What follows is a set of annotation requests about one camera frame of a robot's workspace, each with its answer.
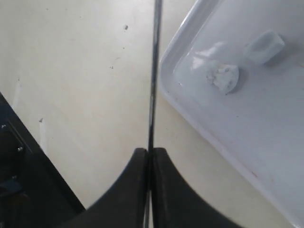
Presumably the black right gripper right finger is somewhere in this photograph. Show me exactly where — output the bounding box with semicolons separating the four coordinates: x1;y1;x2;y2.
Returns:
152;148;240;228

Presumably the white rectangular plastic tray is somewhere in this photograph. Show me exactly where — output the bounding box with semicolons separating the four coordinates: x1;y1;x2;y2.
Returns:
159;0;304;228

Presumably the thin metal skewer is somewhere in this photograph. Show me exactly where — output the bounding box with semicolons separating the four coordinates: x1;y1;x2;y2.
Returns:
143;0;163;228

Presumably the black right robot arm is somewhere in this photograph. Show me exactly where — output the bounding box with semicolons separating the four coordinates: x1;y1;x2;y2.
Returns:
0;98;237;228

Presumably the white foam piece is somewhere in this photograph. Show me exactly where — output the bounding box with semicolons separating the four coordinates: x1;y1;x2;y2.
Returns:
243;30;285;64
206;61;239;94

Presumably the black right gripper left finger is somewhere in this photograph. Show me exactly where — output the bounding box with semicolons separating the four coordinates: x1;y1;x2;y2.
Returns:
59;148;148;228

